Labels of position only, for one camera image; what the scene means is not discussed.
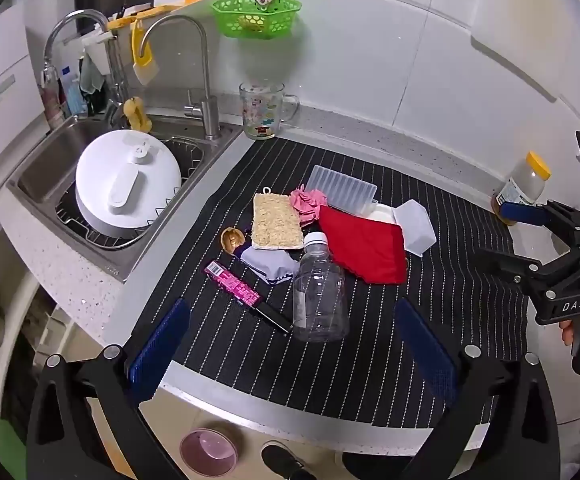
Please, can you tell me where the large steel kitchen faucet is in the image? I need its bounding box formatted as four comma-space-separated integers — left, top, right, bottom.
42, 9, 131, 111

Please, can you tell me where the lavender cloth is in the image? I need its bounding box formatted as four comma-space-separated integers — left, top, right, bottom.
240, 246, 301, 287

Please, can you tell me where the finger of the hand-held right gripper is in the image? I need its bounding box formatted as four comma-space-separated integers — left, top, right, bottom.
500, 200, 580, 251
472, 250, 578, 288

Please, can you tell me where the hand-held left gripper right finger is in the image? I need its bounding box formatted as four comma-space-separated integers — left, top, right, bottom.
394, 297, 560, 480

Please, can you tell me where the red cloth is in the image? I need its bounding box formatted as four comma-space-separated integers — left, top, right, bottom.
318, 205, 409, 286

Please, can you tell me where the dark red bottle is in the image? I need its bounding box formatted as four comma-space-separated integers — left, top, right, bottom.
40, 62, 63, 128

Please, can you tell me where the pink and black packet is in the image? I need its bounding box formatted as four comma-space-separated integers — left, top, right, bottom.
204, 260, 293, 335

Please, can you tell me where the brown walnut shell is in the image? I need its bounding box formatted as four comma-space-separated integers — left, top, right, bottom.
220, 226, 247, 256

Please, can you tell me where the blue bottle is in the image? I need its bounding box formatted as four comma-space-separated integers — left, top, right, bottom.
62, 67, 88, 116

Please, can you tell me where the stainless steel sink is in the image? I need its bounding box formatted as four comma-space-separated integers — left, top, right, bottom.
7, 112, 243, 281

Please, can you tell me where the clear plastic bottle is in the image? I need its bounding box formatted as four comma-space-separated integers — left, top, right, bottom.
292, 231, 351, 343

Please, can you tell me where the beige loofah scrubber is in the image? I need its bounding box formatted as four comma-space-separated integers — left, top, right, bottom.
251, 187, 305, 251

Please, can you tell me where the green plastic basket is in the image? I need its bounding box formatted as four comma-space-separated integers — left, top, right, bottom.
212, 0, 302, 40

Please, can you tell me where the white dish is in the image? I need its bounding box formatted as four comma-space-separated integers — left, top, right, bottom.
365, 203, 398, 226

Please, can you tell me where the person's black left shoe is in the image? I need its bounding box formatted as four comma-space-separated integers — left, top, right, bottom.
261, 441, 315, 480

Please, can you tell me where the printed glass mug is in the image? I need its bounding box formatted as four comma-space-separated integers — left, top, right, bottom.
240, 81, 301, 141

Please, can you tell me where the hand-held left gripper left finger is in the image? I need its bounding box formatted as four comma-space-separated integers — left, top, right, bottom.
26, 297, 193, 480

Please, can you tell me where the wire dish rack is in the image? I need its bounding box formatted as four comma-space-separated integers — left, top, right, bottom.
55, 137, 211, 251

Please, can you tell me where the yellow wall rack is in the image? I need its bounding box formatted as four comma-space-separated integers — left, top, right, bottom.
107, 0, 203, 31

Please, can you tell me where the slim steel gooseneck faucet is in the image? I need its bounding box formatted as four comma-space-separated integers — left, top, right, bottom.
137, 14, 221, 141

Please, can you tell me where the black striped mat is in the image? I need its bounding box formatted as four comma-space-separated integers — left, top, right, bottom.
122, 137, 530, 431

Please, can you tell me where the person's right leg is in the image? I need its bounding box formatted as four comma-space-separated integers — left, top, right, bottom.
342, 452, 408, 480

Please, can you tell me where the pink crumpled cloth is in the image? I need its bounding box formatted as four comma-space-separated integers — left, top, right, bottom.
290, 187, 328, 223

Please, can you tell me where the white square plastic container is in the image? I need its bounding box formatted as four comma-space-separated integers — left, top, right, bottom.
394, 199, 438, 258

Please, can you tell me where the green hanging cloth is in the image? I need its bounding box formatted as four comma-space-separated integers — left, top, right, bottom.
79, 55, 108, 95

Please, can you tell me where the yellow sponge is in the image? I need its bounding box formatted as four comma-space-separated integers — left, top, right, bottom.
122, 97, 153, 133

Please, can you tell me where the yellow lid honey jar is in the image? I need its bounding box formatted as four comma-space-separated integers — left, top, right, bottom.
491, 151, 552, 226

